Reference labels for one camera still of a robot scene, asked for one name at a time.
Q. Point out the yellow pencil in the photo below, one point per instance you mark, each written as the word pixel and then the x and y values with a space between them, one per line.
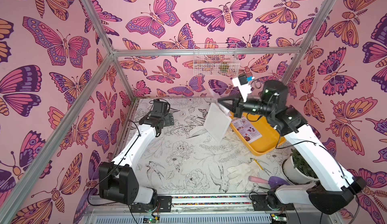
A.
pixel 257 162

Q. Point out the pink food menu sheet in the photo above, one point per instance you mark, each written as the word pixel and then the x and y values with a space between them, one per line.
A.
pixel 248 132

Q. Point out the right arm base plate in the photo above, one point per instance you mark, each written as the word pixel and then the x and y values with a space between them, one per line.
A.
pixel 264 202

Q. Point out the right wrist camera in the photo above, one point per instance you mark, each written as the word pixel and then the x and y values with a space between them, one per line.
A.
pixel 243 83

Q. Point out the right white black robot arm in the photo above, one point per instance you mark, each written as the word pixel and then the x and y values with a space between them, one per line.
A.
pixel 335 188

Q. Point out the purple pink garden trowel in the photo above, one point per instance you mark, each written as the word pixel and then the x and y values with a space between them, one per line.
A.
pixel 272 181

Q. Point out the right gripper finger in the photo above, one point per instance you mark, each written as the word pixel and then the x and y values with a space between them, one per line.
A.
pixel 226 102
pixel 225 110

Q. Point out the white wire wall basket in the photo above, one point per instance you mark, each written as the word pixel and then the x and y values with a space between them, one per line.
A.
pixel 206 60

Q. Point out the green item in basket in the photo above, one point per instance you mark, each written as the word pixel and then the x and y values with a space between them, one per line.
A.
pixel 223 68

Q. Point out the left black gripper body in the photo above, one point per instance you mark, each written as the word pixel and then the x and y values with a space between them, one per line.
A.
pixel 168 121

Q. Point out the white pot green plant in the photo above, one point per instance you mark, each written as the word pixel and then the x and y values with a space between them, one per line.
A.
pixel 297 170

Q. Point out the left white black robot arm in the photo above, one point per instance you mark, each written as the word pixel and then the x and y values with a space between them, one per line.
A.
pixel 117 179

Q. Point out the white work glove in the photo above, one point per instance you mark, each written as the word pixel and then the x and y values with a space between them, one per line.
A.
pixel 238 176

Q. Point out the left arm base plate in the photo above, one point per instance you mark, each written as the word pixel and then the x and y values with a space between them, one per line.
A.
pixel 161 204

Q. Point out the yellow plastic tray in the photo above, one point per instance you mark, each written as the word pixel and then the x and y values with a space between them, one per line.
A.
pixel 266 143

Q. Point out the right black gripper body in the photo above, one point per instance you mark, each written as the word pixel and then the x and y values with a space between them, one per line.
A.
pixel 236 105

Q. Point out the clear acrylic menu holder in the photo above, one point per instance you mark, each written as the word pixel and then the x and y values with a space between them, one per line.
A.
pixel 217 123

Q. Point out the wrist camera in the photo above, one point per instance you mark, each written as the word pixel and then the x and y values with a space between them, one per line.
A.
pixel 161 106
pixel 243 83

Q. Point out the aluminium front rail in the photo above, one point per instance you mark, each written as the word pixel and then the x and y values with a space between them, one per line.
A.
pixel 207 209

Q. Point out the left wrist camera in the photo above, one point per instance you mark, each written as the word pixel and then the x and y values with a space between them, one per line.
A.
pixel 161 106

